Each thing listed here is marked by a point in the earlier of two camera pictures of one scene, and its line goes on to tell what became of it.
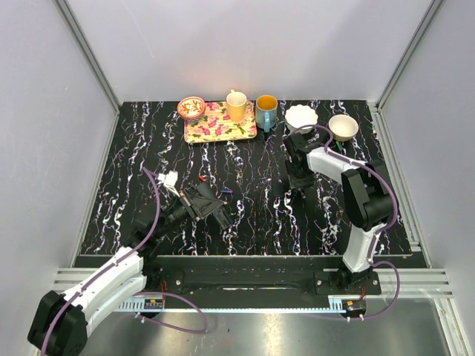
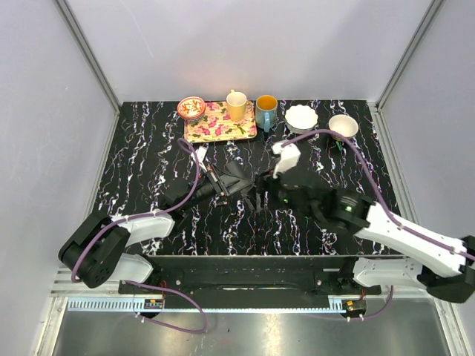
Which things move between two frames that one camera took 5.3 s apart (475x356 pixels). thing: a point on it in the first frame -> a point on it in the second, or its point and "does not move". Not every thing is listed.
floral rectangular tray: [217, 126] does not move
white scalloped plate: [299, 116] does not move
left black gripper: [198, 207] -> [228, 184]
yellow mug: [237, 102] does not move
